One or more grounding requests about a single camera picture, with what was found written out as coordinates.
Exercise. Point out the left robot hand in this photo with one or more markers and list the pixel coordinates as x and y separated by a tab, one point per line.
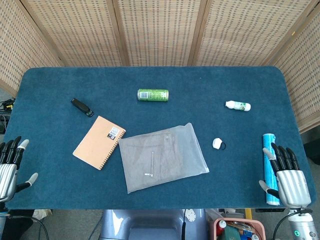
7	172

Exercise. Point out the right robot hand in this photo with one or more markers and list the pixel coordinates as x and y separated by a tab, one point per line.
291	181

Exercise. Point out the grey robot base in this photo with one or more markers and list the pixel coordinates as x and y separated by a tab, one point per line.
150	225

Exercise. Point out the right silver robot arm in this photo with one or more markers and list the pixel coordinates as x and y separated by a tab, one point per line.
301	225

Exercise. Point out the yellow spiral notebook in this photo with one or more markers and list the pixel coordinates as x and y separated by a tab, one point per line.
98	142

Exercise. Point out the light blue cylindrical tube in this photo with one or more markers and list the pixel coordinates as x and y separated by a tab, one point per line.
270	170

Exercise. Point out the pink plastic basket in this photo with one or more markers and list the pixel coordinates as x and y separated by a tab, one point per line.
237	228

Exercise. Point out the white plastic bottle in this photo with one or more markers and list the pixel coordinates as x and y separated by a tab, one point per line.
238	106

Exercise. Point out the clear plastic zip bag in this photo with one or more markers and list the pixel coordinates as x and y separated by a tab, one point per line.
162	157

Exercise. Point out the blue table mat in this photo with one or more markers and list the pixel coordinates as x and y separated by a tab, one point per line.
160	120

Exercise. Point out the green drink can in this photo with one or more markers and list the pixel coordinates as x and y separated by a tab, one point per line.
153	95

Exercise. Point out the woven bamboo folding screen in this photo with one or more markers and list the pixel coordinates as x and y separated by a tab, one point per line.
160	32

